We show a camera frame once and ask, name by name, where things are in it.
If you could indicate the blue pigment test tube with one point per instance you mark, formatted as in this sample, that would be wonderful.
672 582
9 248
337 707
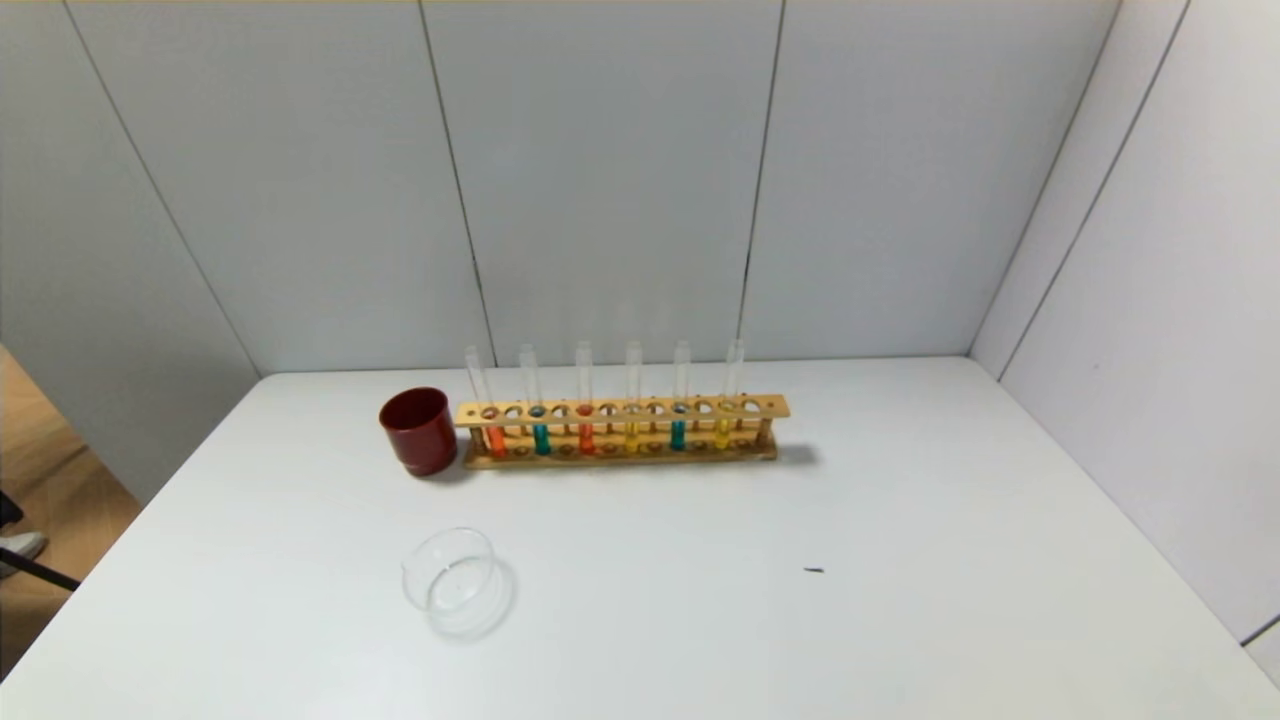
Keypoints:
541 438
678 435

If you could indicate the orange-red pigment test tube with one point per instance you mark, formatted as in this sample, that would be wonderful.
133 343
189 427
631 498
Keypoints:
495 440

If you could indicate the yellow pigment test tube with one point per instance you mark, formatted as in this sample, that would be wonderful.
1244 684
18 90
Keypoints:
631 435
722 433

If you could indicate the red pigment test tube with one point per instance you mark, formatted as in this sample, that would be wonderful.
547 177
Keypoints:
585 437

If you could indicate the wooden test tube rack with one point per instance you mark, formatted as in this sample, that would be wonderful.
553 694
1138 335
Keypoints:
775 407

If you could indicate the dark red cup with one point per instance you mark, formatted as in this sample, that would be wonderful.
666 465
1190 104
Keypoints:
418 435

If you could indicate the clear glass beaker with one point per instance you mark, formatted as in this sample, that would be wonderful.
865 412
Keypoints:
455 590

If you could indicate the black chair leg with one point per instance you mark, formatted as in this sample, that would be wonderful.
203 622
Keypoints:
40 572

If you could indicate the grey shoe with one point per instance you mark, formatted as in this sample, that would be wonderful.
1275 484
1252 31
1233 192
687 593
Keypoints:
20 545

